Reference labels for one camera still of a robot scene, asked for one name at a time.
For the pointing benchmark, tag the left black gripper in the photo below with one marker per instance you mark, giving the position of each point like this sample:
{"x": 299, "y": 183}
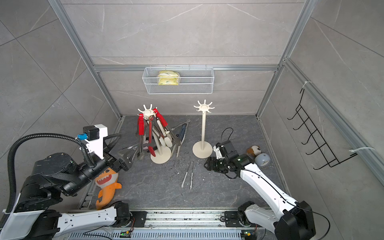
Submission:
{"x": 116, "y": 165}

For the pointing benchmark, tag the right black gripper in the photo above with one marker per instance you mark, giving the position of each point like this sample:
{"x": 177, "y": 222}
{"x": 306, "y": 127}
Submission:
{"x": 212, "y": 165}

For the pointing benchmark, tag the cream utensil stand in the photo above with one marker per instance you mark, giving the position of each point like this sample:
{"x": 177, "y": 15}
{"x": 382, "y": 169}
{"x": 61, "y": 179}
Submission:
{"x": 163, "y": 154}
{"x": 203, "y": 149}

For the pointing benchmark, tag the slim white tongs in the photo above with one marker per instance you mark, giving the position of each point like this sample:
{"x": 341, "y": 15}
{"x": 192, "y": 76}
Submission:
{"x": 189, "y": 173}

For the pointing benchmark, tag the red sleeved steel tongs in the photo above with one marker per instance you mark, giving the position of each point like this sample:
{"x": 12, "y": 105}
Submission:
{"x": 141, "y": 132}

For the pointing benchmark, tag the long steel white tongs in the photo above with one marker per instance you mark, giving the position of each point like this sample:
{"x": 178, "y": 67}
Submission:
{"x": 159, "y": 134}

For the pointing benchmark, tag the blue handled cream tongs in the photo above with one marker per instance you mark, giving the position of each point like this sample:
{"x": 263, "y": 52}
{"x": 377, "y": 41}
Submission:
{"x": 182, "y": 127}

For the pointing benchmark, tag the red handled steel tongs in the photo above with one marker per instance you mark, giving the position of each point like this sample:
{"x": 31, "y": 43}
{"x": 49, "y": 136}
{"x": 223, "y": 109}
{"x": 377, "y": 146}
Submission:
{"x": 166, "y": 127}

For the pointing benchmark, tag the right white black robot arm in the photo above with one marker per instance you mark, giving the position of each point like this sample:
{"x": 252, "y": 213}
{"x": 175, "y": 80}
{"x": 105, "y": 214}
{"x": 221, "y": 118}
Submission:
{"x": 286, "y": 218}

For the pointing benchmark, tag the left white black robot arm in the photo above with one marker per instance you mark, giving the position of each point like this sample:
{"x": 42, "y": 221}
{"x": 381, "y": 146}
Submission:
{"x": 28, "y": 215}

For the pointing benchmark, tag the red pink paw tongs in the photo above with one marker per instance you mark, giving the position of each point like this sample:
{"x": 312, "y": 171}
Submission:
{"x": 131, "y": 147}

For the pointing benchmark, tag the orange monster plush toy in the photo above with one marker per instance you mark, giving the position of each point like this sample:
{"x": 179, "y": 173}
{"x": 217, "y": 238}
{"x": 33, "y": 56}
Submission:
{"x": 108, "y": 182}

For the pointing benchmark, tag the brown white plush toy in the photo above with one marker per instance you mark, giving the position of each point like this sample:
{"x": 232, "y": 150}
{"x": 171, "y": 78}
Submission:
{"x": 253, "y": 151}

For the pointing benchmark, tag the grey blue dome toy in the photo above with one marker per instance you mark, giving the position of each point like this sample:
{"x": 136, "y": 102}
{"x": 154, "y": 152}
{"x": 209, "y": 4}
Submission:
{"x": 262, "y": 160}

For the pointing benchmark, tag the yellow packet in basket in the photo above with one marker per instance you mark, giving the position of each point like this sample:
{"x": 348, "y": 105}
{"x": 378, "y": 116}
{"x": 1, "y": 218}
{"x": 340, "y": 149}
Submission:
{"x": 168, "y": 78}

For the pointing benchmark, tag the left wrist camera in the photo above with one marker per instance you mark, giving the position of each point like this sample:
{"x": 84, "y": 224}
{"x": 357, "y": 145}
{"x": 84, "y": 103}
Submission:
{"x": 94, "y": 137}

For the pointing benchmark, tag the steel tongs with ring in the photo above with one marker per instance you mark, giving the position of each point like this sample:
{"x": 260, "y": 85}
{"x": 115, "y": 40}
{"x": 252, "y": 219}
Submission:
{"x": 181, "y": 123}

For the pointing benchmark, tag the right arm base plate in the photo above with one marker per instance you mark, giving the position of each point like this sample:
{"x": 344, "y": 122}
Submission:
{"x": 234, "y": 219}

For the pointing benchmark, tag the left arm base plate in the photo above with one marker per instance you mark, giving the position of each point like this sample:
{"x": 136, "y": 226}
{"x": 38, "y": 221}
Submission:
{"x": 137, "y": 220}

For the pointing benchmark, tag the white wire mesh basket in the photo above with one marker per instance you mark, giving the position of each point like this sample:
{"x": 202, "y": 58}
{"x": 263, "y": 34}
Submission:
{"x": 193, "y": 80}

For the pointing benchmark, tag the black wire wall hook rack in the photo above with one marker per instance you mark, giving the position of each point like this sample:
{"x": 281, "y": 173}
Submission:
{"x": 315, "y": 136}

